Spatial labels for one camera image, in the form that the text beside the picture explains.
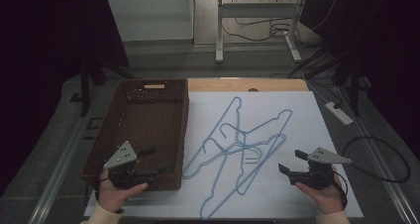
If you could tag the brown woven basket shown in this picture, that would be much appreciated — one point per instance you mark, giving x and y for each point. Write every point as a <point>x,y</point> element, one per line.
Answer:
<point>148,125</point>

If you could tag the white metal desk frame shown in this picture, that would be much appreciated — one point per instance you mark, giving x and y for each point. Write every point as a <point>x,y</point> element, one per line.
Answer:
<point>257,10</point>

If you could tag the white table sheet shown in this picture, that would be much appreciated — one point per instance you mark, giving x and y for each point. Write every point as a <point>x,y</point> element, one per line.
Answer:
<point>310,134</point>

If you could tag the person's right hand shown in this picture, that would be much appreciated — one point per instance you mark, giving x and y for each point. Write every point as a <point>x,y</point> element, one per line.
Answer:
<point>328,199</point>

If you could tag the black plug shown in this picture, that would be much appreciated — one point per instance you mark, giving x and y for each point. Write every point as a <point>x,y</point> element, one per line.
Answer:
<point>337,105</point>

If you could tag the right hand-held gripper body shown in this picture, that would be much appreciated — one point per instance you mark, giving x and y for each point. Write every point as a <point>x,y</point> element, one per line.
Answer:
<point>318,176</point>

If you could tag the person's left hand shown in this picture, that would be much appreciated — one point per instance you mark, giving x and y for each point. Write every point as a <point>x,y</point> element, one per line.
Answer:
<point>114,197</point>

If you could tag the black metal stand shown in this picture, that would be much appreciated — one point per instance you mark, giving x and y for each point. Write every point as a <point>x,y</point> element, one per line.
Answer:
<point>85,85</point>
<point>355,91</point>

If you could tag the white panel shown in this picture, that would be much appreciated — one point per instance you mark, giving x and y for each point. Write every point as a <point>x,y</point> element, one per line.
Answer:
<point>148,16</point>

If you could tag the white power strip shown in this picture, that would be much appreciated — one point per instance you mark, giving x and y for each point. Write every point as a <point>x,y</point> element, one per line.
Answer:
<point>340,115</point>

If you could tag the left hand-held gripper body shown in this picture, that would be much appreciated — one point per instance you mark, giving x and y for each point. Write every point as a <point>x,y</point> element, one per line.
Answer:
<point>123,156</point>

